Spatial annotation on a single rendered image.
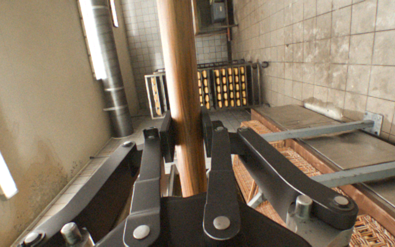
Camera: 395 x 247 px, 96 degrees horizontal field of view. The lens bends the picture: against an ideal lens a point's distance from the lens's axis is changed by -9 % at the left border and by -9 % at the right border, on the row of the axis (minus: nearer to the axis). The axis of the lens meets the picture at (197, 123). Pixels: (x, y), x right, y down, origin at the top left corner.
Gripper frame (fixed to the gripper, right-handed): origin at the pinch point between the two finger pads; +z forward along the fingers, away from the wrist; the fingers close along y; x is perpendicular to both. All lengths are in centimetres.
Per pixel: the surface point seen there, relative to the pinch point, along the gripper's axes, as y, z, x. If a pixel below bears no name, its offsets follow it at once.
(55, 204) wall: -135, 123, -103
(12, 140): -143, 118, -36
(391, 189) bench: 73, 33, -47
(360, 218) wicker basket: 55, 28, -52
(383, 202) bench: 64, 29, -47
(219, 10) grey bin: 80, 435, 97
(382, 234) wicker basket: 57, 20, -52
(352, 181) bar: 59, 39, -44
